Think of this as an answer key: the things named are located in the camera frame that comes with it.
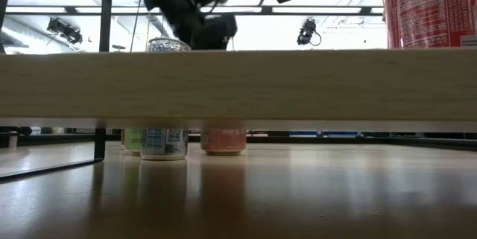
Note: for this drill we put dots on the orange Fanta can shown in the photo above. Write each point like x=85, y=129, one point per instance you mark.
x=223, y=142

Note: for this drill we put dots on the red beverage can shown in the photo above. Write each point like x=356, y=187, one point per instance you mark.
x=428, y=8

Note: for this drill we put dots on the silver blue beverage can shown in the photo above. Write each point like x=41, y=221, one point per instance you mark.
x=164, y=144

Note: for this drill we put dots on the light green Sanzo can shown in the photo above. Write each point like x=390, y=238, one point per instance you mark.
x=132, y=140

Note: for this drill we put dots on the silver white beverage can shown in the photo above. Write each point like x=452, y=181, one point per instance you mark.
x=165, y=44

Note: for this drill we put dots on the black metal shelf frame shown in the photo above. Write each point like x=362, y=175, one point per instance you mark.
x=106, y=27

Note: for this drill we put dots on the light wooden shelf board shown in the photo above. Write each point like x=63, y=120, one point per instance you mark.
x=238, y=86

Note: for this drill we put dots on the black overhead mounted camera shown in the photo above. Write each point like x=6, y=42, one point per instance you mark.
x=306, y=32
x=65, y=30

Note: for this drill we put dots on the small white cylinder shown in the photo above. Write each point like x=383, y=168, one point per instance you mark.
x=13, y=141

